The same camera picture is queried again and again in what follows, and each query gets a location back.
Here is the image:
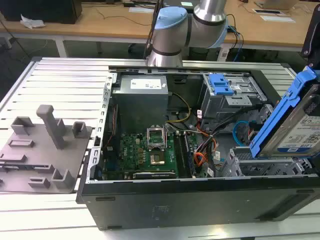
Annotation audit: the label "grey metal drive cage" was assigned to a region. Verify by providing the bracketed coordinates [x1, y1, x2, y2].
[199, 73, 267, 126]

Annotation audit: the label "black graphics card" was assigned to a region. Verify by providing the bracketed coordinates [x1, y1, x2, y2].
[132, 169, 177, 180]

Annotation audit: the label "thin red wire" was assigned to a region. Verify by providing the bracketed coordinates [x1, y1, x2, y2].
[112, 104, 119, 148]

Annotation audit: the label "orange wire bundle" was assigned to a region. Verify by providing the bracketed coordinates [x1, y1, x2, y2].
[194, 119, 219, 169]

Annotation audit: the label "black computer box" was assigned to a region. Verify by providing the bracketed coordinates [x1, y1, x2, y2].
[0, 0, 83, 25]

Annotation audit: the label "grey metal disk bay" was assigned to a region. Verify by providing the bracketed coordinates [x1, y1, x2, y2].
[222, 146, 313, 177]

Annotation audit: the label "metal socket cover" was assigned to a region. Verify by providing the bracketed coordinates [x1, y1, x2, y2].
[146, 124, 167, 151]

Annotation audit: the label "RAM stick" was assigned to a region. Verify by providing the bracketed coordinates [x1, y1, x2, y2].
[183, 132, 197, 176]

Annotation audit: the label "hard disk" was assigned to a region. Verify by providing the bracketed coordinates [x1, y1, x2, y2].
[249, 65, 320, 159]

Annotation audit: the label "green motherboard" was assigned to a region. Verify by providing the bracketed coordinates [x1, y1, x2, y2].
[102, 131, 208, 180]

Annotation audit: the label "blue hanging cables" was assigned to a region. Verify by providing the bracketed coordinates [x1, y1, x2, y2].
[228, 24, 245, 62]

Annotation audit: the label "CPU socket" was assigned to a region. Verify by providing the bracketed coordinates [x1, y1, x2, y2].
[148, 149, 168, 167]

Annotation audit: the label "blue disk wire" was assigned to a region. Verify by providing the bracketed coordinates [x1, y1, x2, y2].
[232, 120, 251, 147]

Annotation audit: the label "grey parts rack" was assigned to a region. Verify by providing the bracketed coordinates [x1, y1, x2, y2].
[0, 104, 94, 195]

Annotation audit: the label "grey power supply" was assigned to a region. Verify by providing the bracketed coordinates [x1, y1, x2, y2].
[111, 74, 171, 128]

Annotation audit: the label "white paper sheet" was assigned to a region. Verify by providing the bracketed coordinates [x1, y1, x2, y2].
[259, 15, 296, 24]
[128, 6, 156, 14]

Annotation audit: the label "crumpled white paper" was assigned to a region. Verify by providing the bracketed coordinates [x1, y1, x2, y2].
[19, 14, 46, 30]

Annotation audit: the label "wooden desk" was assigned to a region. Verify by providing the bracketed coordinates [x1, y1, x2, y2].
[0, 0, 320, 53]

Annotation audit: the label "black arm base cable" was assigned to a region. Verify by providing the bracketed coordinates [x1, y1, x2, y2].
[145, 0, 164, 61]

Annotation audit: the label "black cable bundle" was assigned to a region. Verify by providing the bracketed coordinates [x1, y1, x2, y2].
[199, 117, 241, 176]

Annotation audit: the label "black PC case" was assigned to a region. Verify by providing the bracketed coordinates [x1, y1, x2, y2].
[75, 65, 320, 231]

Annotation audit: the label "yellow wire bundle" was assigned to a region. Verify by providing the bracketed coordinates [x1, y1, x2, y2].
[165, 92, 192, 124]

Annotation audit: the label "blue drive cage latch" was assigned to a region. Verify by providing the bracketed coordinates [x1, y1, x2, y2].
[209, 73, 235, 96]

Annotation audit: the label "black RAM slot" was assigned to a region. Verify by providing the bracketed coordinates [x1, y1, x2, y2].
[173, 132, 187, 178]

